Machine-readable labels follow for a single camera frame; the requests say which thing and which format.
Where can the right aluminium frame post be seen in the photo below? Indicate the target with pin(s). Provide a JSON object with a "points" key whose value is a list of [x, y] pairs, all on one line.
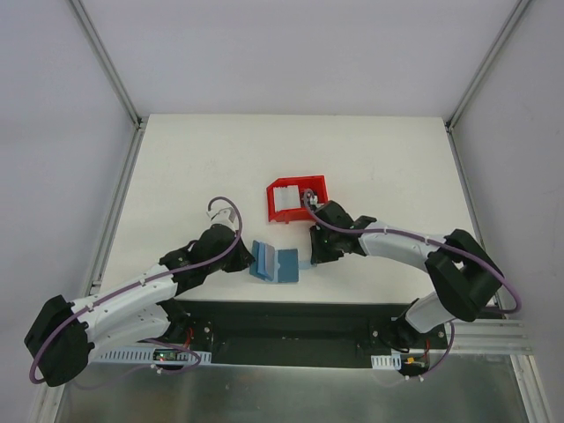
{"points": [[500, 41]]}

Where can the left white cable duct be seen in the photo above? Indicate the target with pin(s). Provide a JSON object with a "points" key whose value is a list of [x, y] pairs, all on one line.
{"points": [[146, 354]]}

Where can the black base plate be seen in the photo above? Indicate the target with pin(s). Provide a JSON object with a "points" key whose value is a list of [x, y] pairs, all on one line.
{"points": [[282, 334]]}

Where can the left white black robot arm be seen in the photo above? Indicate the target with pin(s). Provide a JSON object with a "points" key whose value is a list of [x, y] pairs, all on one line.
{"points": [[66, 335]]}

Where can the blue leather card holder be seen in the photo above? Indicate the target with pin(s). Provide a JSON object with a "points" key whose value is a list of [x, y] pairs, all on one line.
{"points": [[276, 266]]}

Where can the left aluminium frame post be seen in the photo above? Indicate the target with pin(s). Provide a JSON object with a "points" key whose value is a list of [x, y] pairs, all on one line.
{"points": [[102, 56]]}

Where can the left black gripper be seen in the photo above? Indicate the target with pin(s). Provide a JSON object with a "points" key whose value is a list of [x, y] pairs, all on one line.
{"points": [[241, 257]]}

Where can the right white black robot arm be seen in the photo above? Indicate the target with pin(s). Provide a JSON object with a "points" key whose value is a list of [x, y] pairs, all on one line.
{"points": [[463, 277]]}

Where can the right white cable duct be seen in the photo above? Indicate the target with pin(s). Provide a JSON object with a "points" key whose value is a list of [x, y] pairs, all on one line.
{"points": [[386, 362]]}

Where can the red plastic bin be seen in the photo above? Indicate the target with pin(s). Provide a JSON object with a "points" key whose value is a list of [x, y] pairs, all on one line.
{"points": [[316, 183]]}

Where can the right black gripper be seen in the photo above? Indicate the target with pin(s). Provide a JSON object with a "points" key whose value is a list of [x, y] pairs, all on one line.
{"points": [[318, 248]]}

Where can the aluminium frame post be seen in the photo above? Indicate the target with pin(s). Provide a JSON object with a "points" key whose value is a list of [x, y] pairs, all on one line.
{"points": [[500, 41], [102, 56]]}

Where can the white cable duct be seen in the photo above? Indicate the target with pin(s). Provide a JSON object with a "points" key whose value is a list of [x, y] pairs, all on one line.
{"points": [[386, 362], [146, 354]]}

